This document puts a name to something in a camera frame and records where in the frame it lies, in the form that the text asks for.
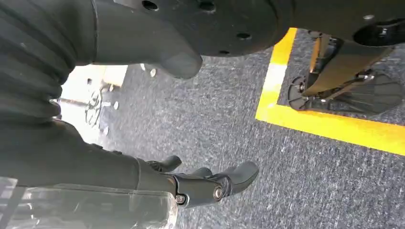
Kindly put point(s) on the yellow floor tape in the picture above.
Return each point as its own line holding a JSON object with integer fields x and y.
{"x": 316, "y": 123}

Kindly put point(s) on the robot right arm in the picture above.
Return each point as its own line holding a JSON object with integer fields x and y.
{"x": 31, "y": 47}

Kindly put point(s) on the black robot leg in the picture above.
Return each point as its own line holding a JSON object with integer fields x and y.
{"x": 227, "y": 19}

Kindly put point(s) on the wheeled chair base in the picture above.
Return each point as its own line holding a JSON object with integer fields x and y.
{"x": 94, "y": 107}

